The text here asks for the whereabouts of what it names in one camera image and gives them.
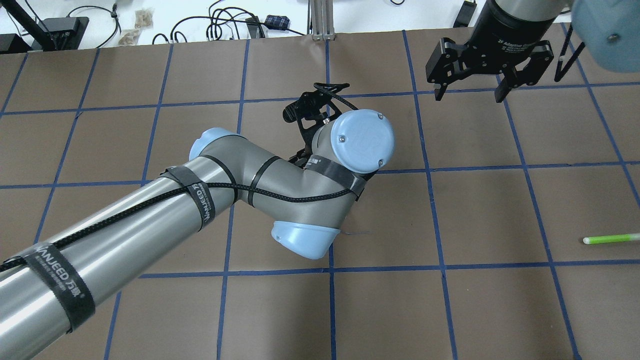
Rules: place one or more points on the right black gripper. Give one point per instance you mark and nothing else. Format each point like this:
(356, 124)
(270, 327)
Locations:
(505, 31)

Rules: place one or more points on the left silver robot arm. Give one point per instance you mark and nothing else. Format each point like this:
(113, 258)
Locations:
(52, 287)

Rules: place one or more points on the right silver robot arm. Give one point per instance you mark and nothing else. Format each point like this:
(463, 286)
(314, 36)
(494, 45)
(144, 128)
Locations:
(608, 29)

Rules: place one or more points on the green pen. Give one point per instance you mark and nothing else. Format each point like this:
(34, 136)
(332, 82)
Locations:
(610, 239)

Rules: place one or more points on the small blue black device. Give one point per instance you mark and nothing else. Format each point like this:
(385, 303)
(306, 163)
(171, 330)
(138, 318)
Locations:
(277, 22)

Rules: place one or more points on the snack bag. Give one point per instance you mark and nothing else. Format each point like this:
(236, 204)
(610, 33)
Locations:
(143, 18)
(129, 37)

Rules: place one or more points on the black monitor stand base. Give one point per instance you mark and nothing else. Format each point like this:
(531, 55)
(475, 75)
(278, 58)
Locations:
(66, 33)

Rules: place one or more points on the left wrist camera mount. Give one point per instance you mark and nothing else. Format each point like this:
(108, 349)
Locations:
(312, 108)

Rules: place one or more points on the aluminium frame post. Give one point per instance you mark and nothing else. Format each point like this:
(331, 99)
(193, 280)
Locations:
(321, 20)

